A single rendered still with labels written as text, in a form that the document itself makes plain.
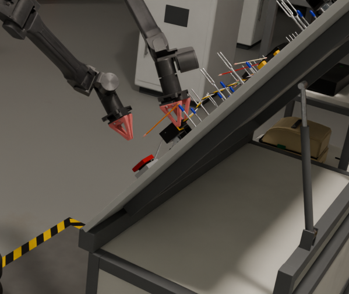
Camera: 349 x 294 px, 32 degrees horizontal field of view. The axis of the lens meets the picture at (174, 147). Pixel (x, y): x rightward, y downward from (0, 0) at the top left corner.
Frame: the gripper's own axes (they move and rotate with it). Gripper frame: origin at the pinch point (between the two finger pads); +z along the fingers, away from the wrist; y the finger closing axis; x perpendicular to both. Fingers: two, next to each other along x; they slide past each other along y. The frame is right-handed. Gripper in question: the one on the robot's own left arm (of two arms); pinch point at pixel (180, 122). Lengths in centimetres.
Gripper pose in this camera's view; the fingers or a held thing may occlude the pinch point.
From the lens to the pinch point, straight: 186.9
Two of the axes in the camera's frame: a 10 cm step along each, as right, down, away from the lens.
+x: -8.9, 2.1, 4.0
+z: 2.7, 9.6, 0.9
